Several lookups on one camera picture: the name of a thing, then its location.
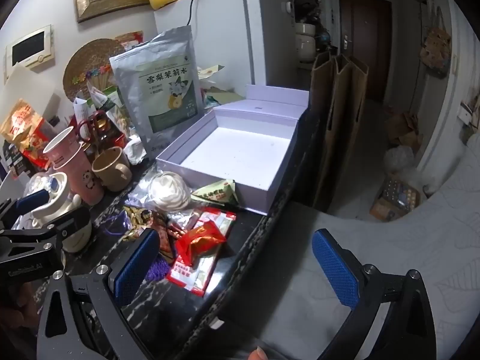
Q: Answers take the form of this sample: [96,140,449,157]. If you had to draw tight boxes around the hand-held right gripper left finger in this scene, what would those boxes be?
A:
[35,228,162,360]

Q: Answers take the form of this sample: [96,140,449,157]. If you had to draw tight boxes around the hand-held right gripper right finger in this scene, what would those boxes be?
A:
[312,228,444,360]

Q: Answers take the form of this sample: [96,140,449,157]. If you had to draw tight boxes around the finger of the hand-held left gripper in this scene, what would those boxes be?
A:
[0,189,51,230]
[0,206,93,247]

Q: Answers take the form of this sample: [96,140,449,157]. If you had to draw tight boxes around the purple tasseled sachet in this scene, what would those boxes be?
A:
[101,206,175,284]

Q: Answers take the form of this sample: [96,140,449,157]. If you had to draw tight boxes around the white and red packet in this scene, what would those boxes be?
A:
[166,210,237,296]

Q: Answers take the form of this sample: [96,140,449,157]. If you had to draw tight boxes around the red foil packet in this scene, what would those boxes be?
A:
[175,220,228,268]

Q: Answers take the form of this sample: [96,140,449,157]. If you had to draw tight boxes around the lavender gift box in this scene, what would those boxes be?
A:
[155,84,310,217]

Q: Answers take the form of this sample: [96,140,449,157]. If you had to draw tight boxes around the person's left hand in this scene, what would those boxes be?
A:
[0,281,40,332]

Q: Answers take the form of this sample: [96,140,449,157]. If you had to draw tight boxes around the white ceramic teapot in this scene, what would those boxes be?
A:
[22,172,93,253]

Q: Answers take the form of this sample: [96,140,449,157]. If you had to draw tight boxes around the dark printed box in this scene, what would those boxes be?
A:
[0,142,31,181]

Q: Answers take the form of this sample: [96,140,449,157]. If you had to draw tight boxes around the dark snack packet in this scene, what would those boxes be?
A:
[151,213,179,262]

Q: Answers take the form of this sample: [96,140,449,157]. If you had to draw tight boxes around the pink paper cup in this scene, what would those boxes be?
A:
[42,125,105,206]

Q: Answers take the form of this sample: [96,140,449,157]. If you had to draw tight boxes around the beige mug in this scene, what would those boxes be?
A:
[91,146,133,192]

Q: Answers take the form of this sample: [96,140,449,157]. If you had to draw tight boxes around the red snack bag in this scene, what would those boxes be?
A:
[0,99,52,170]

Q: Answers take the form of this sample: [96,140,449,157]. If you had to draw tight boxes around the clear plastic bag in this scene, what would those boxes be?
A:
[128,165,196,215]

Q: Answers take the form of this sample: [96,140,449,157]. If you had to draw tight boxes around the egg carton box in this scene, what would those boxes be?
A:
[369,178,421,223]

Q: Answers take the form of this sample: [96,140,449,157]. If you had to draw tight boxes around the crumpled white tissue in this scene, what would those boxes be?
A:
[123,136,148,166]

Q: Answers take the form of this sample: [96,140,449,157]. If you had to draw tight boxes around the white tube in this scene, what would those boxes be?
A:
[73,97,97,129]

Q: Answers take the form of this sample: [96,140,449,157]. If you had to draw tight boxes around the white board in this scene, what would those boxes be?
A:
[0,61,61,130]

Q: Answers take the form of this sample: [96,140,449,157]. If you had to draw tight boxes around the green triangular sachet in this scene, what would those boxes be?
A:
[190,178,237,206]

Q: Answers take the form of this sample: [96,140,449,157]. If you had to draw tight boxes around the white plastic bag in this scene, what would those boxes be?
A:
[383,144,415,175]

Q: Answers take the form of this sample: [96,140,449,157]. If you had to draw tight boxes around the brown cardboard sheet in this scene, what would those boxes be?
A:
[347,59,370,181]
[311,50,340,207]
[330,54,357,211]

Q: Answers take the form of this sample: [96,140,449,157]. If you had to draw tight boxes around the round woven mat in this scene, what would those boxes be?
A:
[62,38,130,102]

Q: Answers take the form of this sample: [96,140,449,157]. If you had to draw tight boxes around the white intercom panel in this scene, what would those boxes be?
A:
[5,25,57,70]

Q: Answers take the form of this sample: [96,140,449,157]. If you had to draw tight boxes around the brown paper bags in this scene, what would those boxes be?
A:
[386,109,425,151]

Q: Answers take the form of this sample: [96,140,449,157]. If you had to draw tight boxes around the silver standing pouch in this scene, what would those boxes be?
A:
[109,25,205,151]

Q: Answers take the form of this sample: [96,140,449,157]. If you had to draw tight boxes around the red printed card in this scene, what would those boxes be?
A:
[114,31,145,52]

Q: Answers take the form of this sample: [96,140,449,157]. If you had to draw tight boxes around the brown door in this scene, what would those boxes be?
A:
[338,0,393,103]

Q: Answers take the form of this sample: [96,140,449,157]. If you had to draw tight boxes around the white ceramic pot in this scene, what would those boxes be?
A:
[294,22,318,63]

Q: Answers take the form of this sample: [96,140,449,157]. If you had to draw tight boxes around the patterned tote bag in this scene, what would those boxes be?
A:
[420,26,453,80]

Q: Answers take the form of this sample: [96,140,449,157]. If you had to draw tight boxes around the white fridge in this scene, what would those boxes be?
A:
[154,0,297,91]

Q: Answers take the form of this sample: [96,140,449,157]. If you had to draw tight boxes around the white drawstring pouch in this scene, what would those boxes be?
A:
[148,171,192,211]

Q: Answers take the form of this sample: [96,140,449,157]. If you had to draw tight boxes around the red handled scissors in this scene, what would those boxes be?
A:
[76,110,110,144]

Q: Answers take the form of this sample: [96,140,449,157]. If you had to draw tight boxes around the black power cable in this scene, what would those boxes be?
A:
[188,0,206,28]

